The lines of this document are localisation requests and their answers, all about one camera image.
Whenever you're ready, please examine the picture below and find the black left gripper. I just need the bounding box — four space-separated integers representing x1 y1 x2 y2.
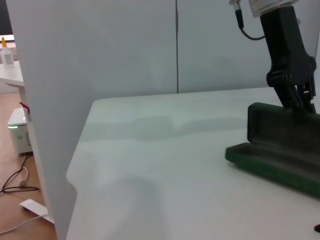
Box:
259 6 317 114

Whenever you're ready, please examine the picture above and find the green glasses case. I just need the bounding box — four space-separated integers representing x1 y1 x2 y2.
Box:
224 101 320 201

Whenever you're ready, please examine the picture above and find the white partition panel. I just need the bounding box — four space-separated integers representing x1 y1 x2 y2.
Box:
5 0 178 240

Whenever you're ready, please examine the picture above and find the red clip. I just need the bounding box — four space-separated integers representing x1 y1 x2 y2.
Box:
19 101 32 115

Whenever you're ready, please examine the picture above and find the white device with green light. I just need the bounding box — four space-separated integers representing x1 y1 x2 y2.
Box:
7 107 35 155

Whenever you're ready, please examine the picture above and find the white desk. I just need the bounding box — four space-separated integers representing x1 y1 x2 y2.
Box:
0 58 26 95

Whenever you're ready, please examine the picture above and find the white foot plate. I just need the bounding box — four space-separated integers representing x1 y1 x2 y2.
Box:
18 198 55 225

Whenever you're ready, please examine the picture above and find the glue bottle with yellow cap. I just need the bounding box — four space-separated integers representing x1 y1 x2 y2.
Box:
0 36 14 69

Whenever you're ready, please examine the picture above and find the dark screen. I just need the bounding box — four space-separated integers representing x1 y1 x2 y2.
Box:
0 0 13 36

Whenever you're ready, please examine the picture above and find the left gripper cable with plug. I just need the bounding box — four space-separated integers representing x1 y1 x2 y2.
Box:
232 1 266 41

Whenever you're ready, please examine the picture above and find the white floor cable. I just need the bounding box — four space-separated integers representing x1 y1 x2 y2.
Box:
0 213 49 240

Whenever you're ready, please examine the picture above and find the black floor cable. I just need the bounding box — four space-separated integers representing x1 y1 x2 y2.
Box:
0 152 41 194

